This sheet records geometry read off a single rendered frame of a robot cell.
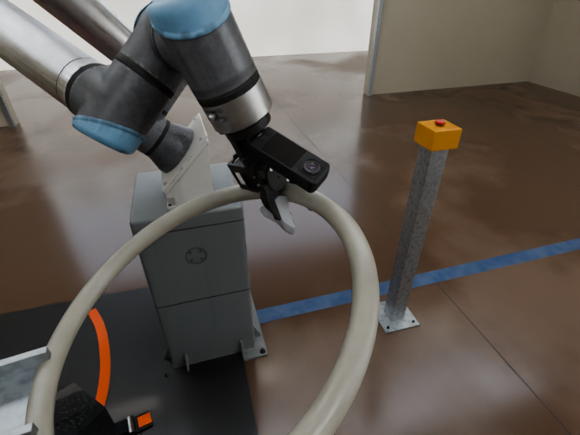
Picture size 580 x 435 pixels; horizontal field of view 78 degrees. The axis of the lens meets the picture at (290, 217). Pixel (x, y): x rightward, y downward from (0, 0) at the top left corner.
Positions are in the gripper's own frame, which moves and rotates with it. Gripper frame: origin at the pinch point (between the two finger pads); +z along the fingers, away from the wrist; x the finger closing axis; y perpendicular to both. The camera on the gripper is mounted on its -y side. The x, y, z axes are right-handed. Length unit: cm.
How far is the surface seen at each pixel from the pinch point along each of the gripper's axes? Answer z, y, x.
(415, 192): 68, 20, -75
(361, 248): -7.4, -17.6, 7.6
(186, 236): 34, 72, -4
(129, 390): 88, 102, 52
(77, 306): -7.2, 20.0, 32.4
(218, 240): 42, 67, -10
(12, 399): -6.4, 15.9, 45.5
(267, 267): 122, 112, -43
